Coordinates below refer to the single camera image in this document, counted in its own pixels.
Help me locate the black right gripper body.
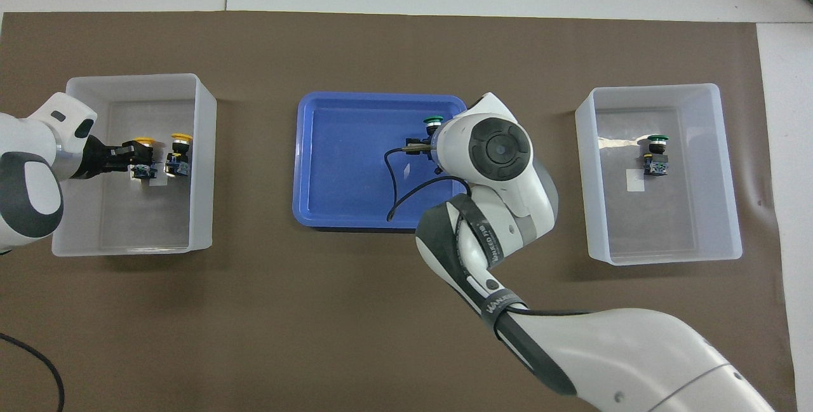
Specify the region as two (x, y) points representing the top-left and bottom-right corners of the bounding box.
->
(403, 136), (440, 162)

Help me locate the yellow push button switch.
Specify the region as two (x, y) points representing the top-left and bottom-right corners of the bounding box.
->
(130, 136), (158, 180)
(165, 133), (193, 178)

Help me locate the translucent white plastic box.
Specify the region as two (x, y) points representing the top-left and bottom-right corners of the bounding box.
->
(51, 73), (218, 258)
(575, 83), (744, 267)

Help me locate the brown table mat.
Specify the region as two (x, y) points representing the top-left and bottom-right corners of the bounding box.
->
(0, 11), (798, 412)

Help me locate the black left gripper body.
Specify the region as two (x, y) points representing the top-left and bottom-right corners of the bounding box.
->
(70, 136), (128, 179)

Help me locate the blue plastic tray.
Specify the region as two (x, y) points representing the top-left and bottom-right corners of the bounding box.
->
(292, 93), (469, 230)

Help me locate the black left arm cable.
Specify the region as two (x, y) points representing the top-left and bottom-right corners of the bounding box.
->
(0, 333), (66, 412)

